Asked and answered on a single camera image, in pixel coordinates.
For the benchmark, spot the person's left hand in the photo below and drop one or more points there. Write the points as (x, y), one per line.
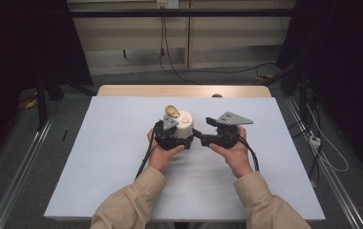
(162, 157)

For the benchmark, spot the white floor power strip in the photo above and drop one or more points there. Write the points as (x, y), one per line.
(315, 141)

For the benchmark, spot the clear jar with cream lid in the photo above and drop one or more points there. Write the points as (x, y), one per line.
(182, 127)

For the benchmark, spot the black horizontal bar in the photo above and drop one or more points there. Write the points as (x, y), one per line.
(182, 12)

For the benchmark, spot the small black stick on floor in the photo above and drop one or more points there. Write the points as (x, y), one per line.
(64, 135)

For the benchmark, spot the wooden table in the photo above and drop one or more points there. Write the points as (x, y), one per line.
(157, 90)

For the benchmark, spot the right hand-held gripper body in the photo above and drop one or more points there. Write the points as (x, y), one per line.
(225, 135)

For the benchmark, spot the white wall socket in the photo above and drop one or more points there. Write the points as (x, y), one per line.
(167, 4)

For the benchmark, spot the person's right hand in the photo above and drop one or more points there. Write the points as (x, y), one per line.
(237, 157)

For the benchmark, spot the black metal stand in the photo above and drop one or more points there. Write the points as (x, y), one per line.
(41, 101)

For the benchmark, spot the white table mat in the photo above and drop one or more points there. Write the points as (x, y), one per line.
(106, 143)

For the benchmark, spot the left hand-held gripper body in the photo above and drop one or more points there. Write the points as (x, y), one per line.
(166, 140)

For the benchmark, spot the black curtain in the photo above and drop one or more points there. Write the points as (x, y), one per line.
(23, 47)
(345, 63)

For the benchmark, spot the metal floor rail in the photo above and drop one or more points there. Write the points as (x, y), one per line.
(17, 175)
(332, 181)

